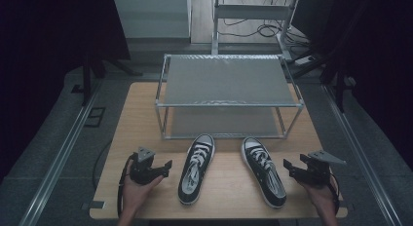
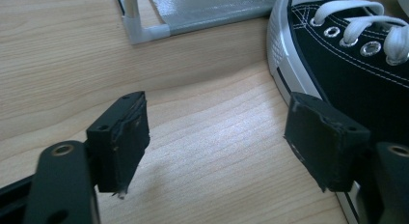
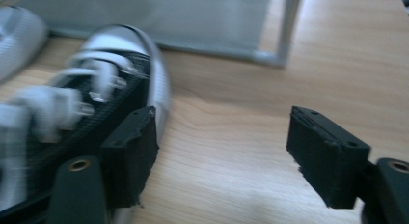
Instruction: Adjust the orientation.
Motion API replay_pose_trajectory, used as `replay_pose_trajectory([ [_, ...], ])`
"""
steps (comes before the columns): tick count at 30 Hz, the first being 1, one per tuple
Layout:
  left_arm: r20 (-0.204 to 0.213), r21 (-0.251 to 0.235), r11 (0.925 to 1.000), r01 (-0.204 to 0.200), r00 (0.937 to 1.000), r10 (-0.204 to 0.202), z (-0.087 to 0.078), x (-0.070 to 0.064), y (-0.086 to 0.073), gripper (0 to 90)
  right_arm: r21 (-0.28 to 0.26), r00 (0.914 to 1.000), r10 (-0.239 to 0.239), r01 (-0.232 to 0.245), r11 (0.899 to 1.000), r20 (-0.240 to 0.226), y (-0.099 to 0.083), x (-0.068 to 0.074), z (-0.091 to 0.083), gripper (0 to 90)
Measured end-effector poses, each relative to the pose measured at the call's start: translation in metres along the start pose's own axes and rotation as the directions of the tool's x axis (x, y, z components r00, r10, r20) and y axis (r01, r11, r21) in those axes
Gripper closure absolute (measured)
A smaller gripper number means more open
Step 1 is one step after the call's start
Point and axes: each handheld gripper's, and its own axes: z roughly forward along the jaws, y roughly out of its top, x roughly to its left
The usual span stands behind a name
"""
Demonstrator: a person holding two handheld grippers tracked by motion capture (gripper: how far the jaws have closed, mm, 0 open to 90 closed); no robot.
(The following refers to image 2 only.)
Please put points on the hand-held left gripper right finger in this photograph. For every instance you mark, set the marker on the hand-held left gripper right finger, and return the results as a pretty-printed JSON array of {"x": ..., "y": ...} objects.
[{"x": 324, "y": 143}]

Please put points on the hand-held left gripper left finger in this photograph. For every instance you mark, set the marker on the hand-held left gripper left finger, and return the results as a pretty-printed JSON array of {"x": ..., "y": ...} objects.
[{"x": 119, "y": 146}]

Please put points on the black canvas sneaker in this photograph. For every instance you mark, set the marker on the black canvas sneaker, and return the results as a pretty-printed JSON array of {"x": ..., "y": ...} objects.
[{"x": 353, "y": 79}]

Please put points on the grey metal shoe rack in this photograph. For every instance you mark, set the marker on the grey metal shoe rack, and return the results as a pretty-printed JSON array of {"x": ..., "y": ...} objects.
[{"x": 199, "y": 10}]

